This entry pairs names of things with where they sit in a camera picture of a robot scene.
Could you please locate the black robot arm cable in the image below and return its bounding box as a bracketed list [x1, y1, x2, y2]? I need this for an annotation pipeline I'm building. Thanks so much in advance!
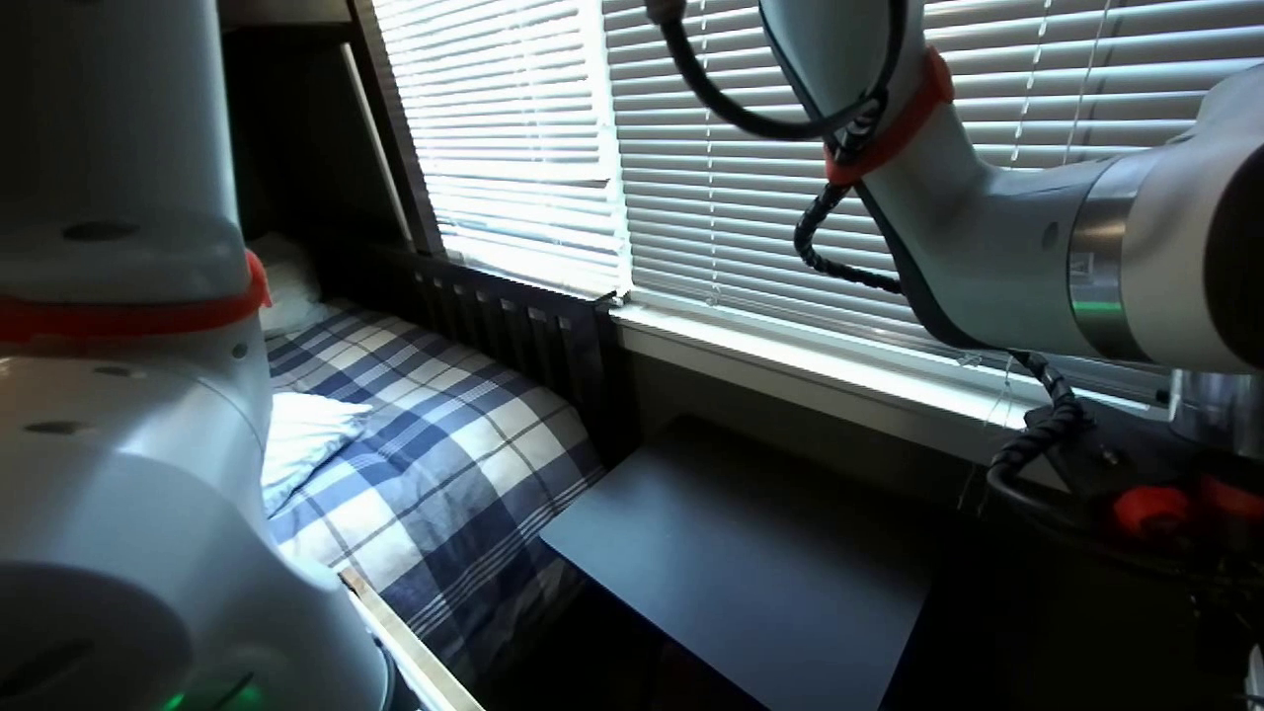
[644, 0, 1097, 462]

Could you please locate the orange cable strap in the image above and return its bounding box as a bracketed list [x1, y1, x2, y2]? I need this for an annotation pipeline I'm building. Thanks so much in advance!
[0, 247, 278, 354]
[821, 47, 959, 191]

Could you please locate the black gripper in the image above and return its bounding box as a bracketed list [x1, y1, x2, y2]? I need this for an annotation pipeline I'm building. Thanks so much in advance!
[983, 390, 1264, 556]

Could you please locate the white window sill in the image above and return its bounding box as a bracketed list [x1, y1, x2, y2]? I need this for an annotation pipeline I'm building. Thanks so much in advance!
[610, 305, 1176, 442]

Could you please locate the dark grey flat panel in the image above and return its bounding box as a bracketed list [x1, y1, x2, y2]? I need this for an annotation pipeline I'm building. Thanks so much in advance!
[539, 433, 939, 711]

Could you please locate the dark wooden cabinet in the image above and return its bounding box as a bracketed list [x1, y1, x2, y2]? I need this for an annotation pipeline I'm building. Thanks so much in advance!
[218, 0, 446, 288]

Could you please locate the blue white plaid blanket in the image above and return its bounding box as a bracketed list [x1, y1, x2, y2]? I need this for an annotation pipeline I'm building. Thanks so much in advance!
[261, 300, 613, 679]

